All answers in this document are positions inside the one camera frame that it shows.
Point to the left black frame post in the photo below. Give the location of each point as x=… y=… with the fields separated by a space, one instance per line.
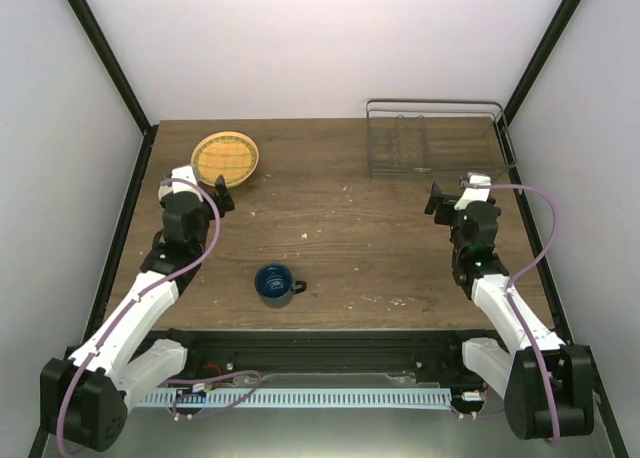
x=100 y=44

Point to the yellow woven bamboo plate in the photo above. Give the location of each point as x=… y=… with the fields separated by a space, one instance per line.
x=229 y=154

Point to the light blue slotted cable duct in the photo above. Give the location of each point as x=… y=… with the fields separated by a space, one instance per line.
x=374 y=398

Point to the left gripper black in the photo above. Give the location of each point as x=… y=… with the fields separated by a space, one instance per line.
x=225 y=196

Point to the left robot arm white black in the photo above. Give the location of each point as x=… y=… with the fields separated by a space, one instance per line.
x=86 y=397

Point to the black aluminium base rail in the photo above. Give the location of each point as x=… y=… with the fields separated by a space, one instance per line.
x=427 y=356

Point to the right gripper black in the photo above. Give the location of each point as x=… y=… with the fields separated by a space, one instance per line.
x=444 y=202

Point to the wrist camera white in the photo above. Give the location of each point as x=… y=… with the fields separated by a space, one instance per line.
x=181 y=179
x=476 y=188

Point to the black frame post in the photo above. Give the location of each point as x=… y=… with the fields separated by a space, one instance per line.
x=100 y=44
x=552 y=34

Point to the right black frame post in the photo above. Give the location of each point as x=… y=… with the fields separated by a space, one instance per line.
x=552 y=34

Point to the black wire dish rack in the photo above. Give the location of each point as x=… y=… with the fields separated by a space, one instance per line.
x=437 y=138

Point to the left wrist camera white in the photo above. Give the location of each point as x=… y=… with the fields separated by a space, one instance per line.
x=181 y=179

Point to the dark blue enamel mug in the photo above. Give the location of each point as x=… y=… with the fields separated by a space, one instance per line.
x=276 y=286

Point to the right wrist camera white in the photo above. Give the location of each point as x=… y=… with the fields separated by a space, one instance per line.
x=476 y=188

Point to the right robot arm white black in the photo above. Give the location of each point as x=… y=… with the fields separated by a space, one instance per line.
x=545 y=383

